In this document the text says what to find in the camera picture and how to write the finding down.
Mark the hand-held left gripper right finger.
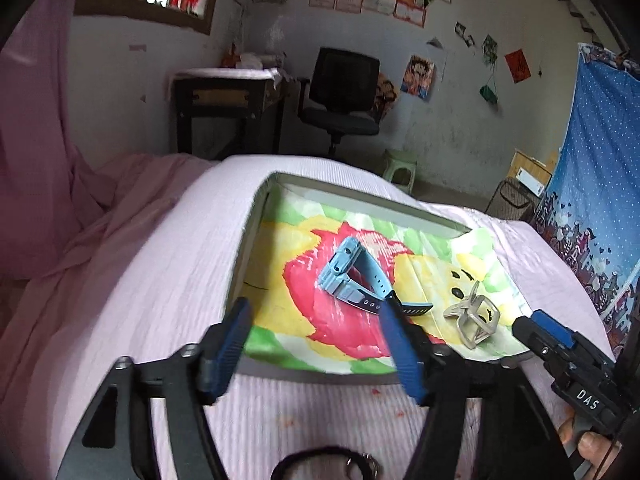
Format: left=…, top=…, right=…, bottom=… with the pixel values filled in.
left=378, top=292, right=576, bottom=480

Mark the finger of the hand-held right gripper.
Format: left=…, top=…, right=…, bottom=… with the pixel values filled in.
left=531, top=310, right=576, bottom=350
left=511, top=315, right=557, bottom=362

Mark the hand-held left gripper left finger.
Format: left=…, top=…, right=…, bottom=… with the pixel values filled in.
left=55, top=296, right=253, bottom=480

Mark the white cardboard box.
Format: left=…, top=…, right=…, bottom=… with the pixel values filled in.
left=227, top=170, right=536, bottom=377

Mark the blue smartwatch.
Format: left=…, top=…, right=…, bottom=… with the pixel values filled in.
left=317, top=237, right=434, bottom=317

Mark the black cord bracelet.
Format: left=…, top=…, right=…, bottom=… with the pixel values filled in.
left=270, top=447, right=383, bottom=480

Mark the person's right hand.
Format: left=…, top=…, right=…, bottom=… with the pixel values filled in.
left=557, top=406, right=626, bottom=480

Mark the flower printed paper lining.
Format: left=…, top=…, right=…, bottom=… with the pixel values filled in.
left=245, top=190, right=531, bottom=376

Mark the pink bedsheet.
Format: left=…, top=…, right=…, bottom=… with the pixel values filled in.
left=0, top=152, right=621, bottom=480

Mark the cardboard carton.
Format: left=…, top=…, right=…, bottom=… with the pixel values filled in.
left=510, top=147, right=559, bottom=196

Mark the blue printed curtain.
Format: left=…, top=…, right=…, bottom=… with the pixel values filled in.
left=530, top=42, right=640, bottom=346

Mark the green plastic stool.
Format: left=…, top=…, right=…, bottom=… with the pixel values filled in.
left=382, top=149, right=419, bottom=194

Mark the dark wooden desk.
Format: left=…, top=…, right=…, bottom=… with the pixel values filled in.
left=170, top=65, right=292, bottom=161

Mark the red paper square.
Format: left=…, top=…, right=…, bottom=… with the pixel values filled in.
left=504, top=49, right=532, bottom=84

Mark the black office chair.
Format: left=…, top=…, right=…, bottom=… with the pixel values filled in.
left=295, top=47, right=383, bottom=158

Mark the white paper pile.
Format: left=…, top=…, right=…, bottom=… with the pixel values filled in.
left=234, top=51, right=282, bottom=69

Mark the pink curtain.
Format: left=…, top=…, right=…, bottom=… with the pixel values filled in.
left=0, top=0, right=117, bottom=281

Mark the wire basket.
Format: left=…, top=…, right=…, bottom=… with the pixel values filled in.
left=485, top=177, right=539, bottom=221

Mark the orange cartoon wall sticker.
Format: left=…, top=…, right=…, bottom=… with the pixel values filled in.
left=372, top=72, right=401, bottom=121

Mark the cartoon character wall poster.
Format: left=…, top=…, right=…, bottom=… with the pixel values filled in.
left=400, top=54, right=436, bottom=102

